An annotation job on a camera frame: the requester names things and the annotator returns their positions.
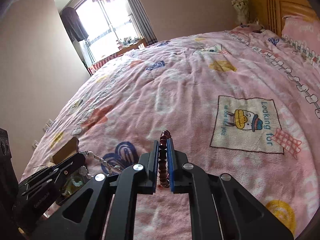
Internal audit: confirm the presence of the dark red beaded bracelet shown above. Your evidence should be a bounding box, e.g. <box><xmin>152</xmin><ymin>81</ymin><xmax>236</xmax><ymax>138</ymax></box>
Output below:
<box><xmin>158</xmin><ymin>129</ymin><xmax>172</xmax><ymax>188</ymax></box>

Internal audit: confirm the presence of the white wall switch pair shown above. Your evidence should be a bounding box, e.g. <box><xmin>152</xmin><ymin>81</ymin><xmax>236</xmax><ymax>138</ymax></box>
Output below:
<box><xmin>43</xmin><ymin>119</ymin><xmax>53</xmax><ymax>132</ymax></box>

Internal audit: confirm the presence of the green jade bangle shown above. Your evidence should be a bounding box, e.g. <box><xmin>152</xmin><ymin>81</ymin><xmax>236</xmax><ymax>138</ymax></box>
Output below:
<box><xmin>61</xmin><ymin>175</ymin><xmax>84</xmax><ymax>197</ymax></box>

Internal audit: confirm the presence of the pink patterned bed blanket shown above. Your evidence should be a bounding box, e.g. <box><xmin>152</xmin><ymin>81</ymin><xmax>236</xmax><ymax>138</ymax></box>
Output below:
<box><xmin>23</xmin><ymin>28</ymin><xmax>319</xmax><ymax>237</ymax></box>

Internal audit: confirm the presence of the white wall socket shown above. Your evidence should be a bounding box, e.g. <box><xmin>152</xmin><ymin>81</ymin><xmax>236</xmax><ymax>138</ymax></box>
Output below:
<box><xmin>32</xmin><ymin>140</ymin><xmax>39</xmax><ymax>149</ymax></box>

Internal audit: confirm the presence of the pink pillow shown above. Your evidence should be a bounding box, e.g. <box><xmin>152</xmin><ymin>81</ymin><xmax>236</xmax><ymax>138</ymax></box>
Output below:
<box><xmin>281</xmin><ymin>15</ymin><xmax>319</xmax><ymax>66</ymax></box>

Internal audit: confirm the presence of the open cardboard jewelry box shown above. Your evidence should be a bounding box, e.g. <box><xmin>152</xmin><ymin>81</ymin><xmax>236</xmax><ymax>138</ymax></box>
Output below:
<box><xmin>47</xmin><ymin>137</ymin><xmax>79</xmax><ymax>167</ymax></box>

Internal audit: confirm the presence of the blue white beaded bracelet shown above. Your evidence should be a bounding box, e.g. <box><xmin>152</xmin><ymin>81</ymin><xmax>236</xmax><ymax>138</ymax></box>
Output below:
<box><xmin>78</xmin><ymin>150</ymin><xmax>123</xmax><ymax>181</ymax></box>

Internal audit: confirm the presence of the wooden desk by window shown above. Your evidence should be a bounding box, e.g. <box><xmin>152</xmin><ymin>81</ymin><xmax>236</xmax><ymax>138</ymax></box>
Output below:
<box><xmin>87</xmin><ymin>38</ymin><xmax>148</xmax><ymax>75</ymax></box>

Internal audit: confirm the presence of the grey striped curtain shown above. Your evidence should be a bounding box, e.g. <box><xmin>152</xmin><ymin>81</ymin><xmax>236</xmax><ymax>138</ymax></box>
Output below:
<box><xmin>127</xmin><ymin>0</ymin><xmax>158</xmax><ymax>46</ymax></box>

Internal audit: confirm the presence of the dark hanging garment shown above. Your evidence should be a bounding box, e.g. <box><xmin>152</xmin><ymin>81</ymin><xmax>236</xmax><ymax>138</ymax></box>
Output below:
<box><xmin>60</xmin><ymin>7</ymin><xmax>88</xmax><ymax>42</ymax></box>

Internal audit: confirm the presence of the wooden headboard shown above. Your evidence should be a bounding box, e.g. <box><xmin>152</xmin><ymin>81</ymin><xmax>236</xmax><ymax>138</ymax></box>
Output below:
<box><xmin>264</xmin><ymin>0</ymin><xmax>319</xmax><ymax>37</ymax></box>

